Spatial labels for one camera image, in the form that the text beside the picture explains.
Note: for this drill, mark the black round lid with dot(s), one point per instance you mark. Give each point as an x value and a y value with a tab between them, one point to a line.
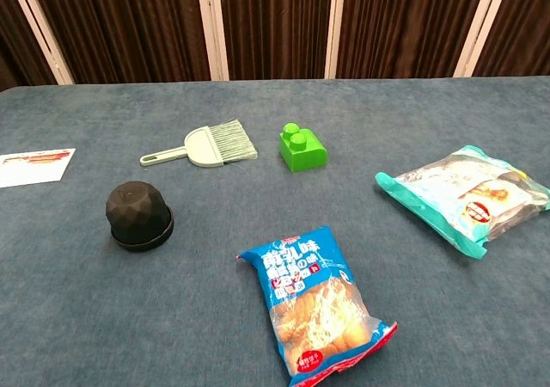
165	234

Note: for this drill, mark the black faceted cup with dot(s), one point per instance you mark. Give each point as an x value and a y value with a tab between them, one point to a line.
133	206

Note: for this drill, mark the mint green hand brush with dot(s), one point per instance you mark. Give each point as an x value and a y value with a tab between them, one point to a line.
206	148

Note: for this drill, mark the green toy building block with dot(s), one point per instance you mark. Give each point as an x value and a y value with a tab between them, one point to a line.
303	155

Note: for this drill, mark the blue biscuit snack bag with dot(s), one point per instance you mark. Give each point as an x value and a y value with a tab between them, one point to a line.
309	292

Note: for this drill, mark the teal clear snack bag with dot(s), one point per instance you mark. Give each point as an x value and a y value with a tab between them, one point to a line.
447	193

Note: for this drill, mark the white printed card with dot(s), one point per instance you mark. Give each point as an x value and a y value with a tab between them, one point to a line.
30	174

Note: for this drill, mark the white screen frame post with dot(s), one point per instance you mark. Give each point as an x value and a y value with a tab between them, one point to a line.
43	30
212	30
481	26
335	26

